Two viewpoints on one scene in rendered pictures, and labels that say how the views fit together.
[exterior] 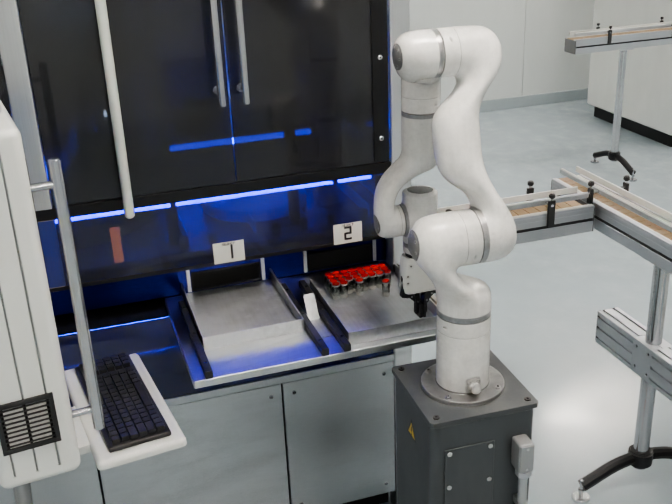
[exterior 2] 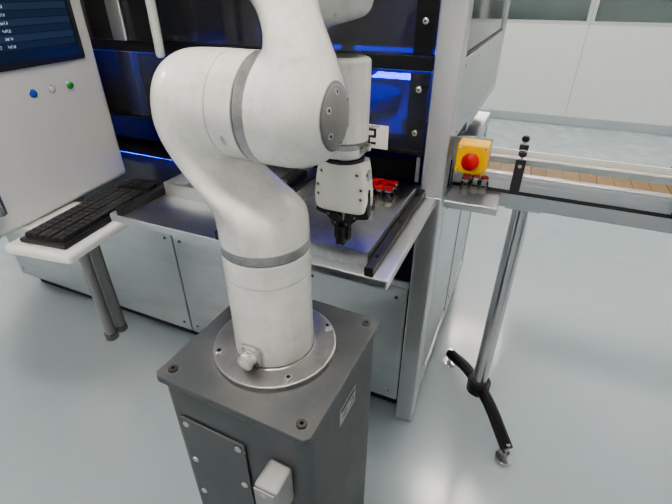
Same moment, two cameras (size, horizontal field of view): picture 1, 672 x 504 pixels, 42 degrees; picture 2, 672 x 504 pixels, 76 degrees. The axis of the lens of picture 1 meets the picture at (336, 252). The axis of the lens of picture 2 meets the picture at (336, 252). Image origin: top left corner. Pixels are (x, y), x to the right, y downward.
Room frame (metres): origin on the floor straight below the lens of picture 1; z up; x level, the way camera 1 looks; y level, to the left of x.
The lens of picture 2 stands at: (1.44, -0.68, 1.34)
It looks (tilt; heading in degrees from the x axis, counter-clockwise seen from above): 31 degrees down; 41
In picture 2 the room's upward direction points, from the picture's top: straight up
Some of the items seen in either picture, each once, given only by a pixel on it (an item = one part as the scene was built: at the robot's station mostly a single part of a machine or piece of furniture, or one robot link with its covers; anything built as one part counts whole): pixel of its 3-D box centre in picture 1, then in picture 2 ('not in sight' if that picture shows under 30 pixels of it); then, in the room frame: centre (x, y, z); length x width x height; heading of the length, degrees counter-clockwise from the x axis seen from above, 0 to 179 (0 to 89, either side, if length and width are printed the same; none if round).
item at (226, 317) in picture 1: (239, 306); (244, 174); (2.13, 0.26, 0.90); 0.34 x 0.26 x 0.04; 17
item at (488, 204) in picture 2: not in sight; (473, 197); (2.46, -0.27, 0.87); 0.14 x 0.13 x 0.02; 17
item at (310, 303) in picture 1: (317, 314); not in sight; (2.03, 0.06, 0.91); 0.14 x 0.03 x 0.06; 18
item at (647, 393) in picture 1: (650, 366); not in sight; (2.45, -0.99, 0.46); 0.09 x 0.09 x 0.77; 17
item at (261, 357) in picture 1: (308, 315); (285, 203); (2.11, 0.08, 0.87); 0.70 x 0.48 x 0.02; 107
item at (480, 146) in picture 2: not in sight; (473, 155); (2.41, -0.27, 1.00); 0.08 x 0.07 x 0.07; 17
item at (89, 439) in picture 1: (103, 410); (91, 214); (1.81, 0.57, 0.79); 0.45 x 0.28 x 0.03; 25
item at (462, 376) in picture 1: (463, 348); (271, 298); (1.75, -0.28, 0.95); 0.19 x 0.19 x 0.18
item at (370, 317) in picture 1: (374, 301); (340, 212); (2.12, -0.10, 0.90); 0.34 x 0.26 x 0.04; 17
